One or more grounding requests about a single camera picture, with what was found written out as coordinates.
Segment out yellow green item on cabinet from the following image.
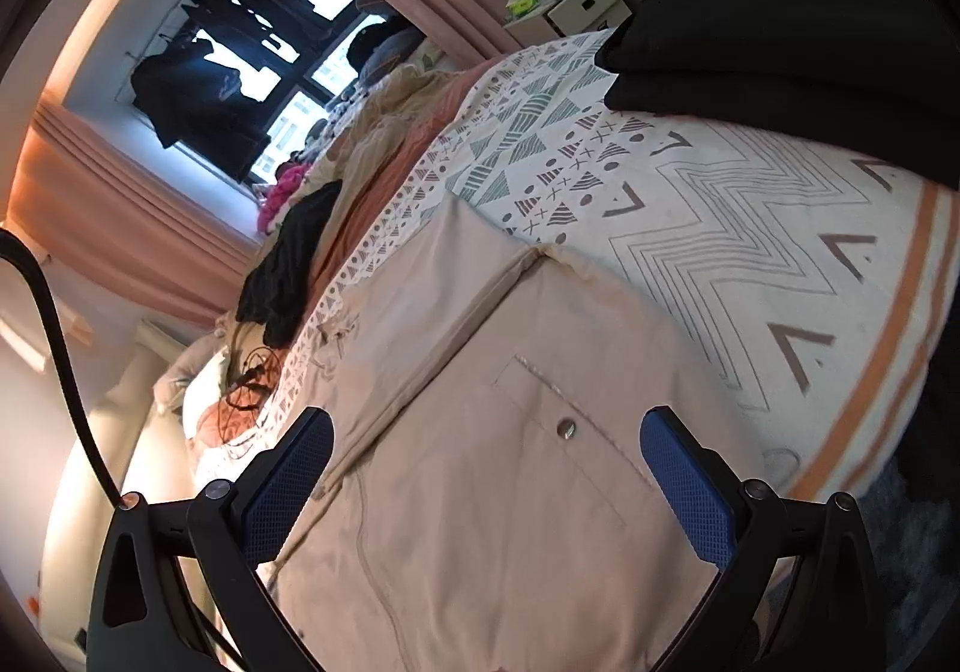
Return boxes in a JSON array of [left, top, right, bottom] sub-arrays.
[[505, 0, 539, 19]]

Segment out beige jacket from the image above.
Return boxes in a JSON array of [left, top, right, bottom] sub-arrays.
[[277, 197, 765, 670]]

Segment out black cable bundle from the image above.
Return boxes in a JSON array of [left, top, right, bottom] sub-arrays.
[[216, 340, 292, 433]]

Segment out white bedside drawer cabinet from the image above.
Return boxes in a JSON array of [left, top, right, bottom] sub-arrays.
[[505, 0, 631, 46]]

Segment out padded cream headboard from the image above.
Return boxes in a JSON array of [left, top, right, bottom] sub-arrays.
[[35, 317, 226, 643]]

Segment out blue shaggy rug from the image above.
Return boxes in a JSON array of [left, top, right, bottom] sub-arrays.
[[859, 457, 958, 670]]

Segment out black camera cable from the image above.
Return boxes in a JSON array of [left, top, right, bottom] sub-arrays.
[[0, 226, 125, 508]]

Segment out cream crumpled bedding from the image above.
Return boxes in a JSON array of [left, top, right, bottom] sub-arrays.
[[290, 40, 462, 204]]

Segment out pink knitted item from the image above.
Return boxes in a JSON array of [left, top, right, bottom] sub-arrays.
[[257, 162, 309, 235]]

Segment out white patterned geometric blanket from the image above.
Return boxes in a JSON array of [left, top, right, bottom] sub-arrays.
[[190, 25, 944, 502]]

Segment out dark hanging clothes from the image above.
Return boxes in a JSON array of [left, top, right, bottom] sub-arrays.
[[130, 0, 329, 181]]

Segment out black knitted garment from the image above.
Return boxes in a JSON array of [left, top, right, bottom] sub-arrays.
[[236, 179, 342, 349]]

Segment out black clothed person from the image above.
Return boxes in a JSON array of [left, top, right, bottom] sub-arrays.
[[596, 0, 958, 188]]

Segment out white pillow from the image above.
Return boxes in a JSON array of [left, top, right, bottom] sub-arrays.
[[153, 347, 228, 456]]

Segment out pink curtain left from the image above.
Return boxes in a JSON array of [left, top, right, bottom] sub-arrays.
[[7, 97, 256, 326]]

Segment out rust orange blanket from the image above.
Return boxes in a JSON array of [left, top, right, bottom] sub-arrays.
[[190, 70, 490, 448]]

